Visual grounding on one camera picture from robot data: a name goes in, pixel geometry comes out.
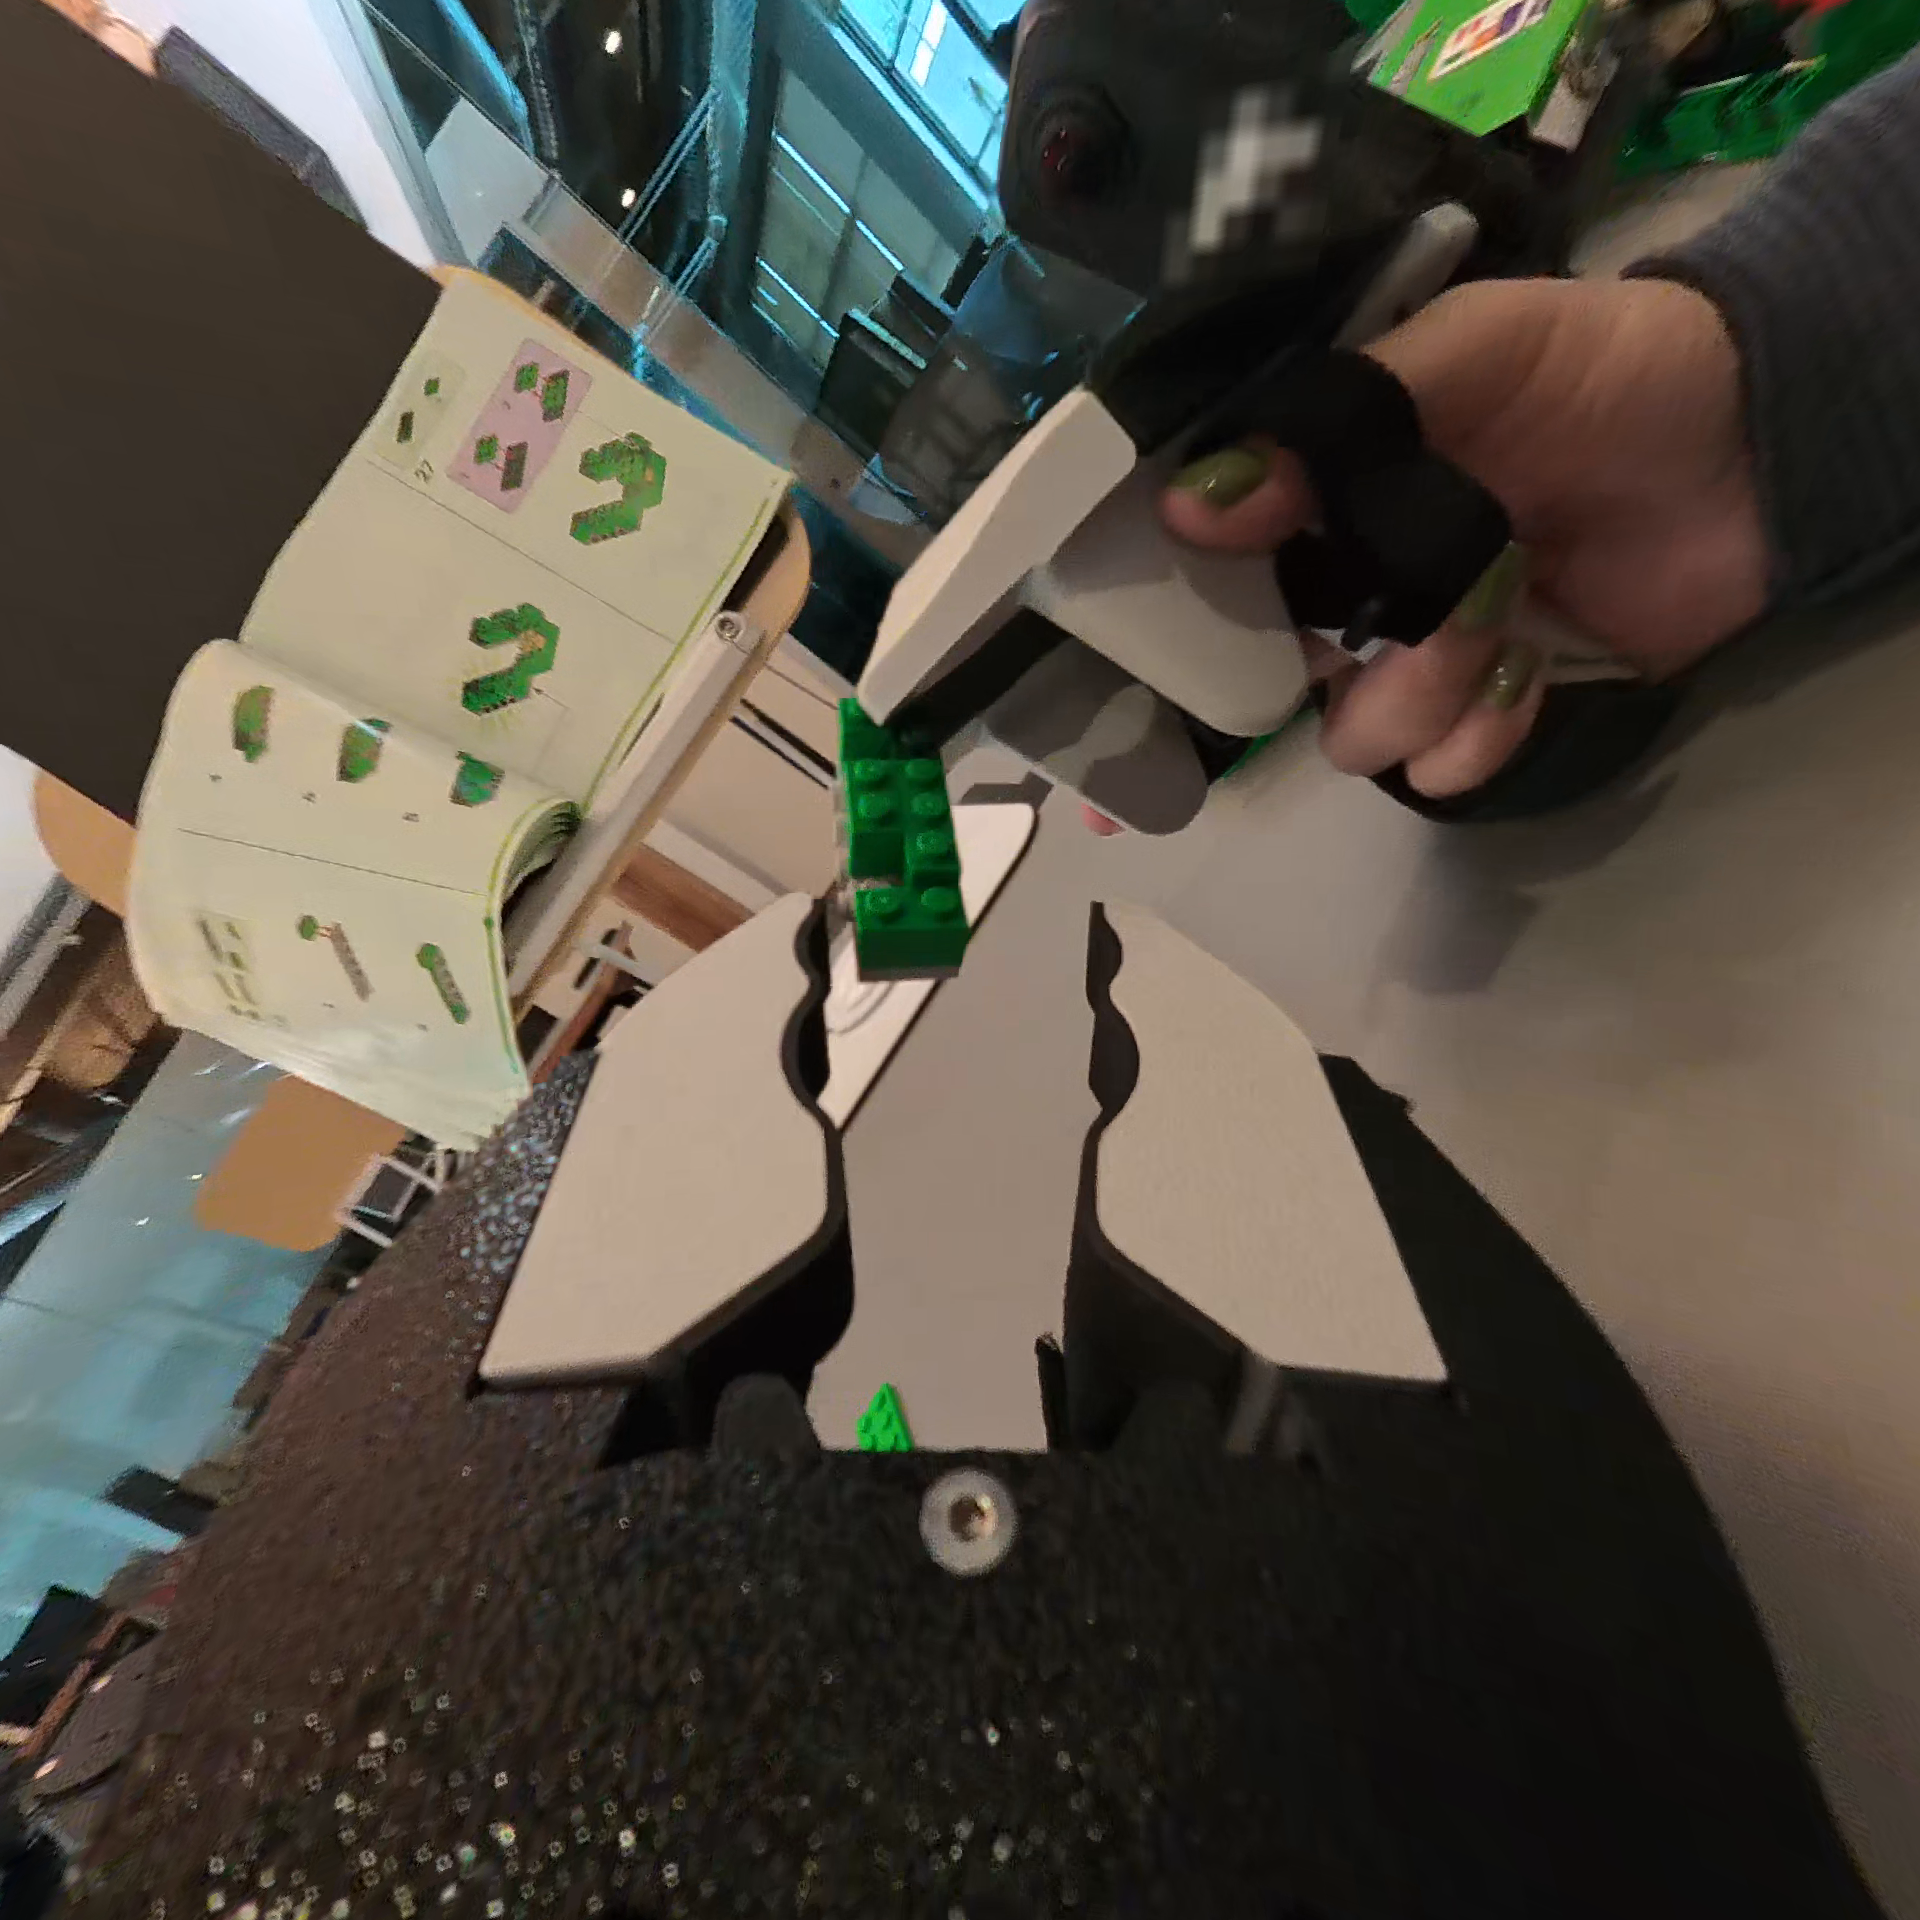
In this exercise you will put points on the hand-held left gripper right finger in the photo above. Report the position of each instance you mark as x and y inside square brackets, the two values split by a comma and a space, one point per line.
[1263, 1201]

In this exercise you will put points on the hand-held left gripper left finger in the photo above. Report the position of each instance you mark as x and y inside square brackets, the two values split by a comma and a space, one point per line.
[677, 1190]

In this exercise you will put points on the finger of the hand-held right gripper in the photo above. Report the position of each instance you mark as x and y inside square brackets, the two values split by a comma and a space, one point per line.
[1105, 750]
[986, 536]

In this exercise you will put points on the green zigzag brick assembly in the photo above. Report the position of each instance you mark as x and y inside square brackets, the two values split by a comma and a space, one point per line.
[900, 836]

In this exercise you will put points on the grey desk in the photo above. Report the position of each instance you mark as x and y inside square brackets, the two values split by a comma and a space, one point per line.
[1648, 975]

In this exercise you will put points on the person's right hand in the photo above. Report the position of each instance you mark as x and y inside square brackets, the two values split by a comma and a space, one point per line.
[1615, 476]

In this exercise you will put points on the white booklet stand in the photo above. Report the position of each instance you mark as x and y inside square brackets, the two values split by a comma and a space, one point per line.
[880, 1049]

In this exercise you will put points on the small green sloped piece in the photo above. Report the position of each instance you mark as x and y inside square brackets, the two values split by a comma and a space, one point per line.
[880, 1424]

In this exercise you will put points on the green brick set box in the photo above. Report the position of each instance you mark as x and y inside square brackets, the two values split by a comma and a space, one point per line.
[1500, 87]

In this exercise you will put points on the instruction booklet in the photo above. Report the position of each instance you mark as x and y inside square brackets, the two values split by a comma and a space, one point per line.
[376, 750]

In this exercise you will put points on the green plastic bin stack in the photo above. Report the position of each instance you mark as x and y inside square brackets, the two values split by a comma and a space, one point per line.
[1725, 121]

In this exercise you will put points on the black panel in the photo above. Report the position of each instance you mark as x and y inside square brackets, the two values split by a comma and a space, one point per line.
[178, 375]

